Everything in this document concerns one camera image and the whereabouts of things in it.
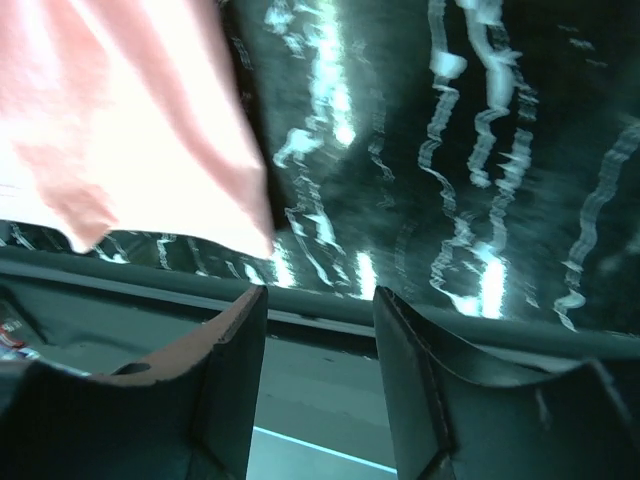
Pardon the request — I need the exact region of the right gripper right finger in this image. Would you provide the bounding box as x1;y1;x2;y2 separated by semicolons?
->
373;287;639;479

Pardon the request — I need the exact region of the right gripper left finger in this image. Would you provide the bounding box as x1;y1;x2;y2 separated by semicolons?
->
1;287;267;479

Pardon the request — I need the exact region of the salmon pink t shirt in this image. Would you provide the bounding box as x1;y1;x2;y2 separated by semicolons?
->
1;1;274;259

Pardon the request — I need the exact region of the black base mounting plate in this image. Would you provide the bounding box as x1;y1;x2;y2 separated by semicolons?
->
1;274;639;372

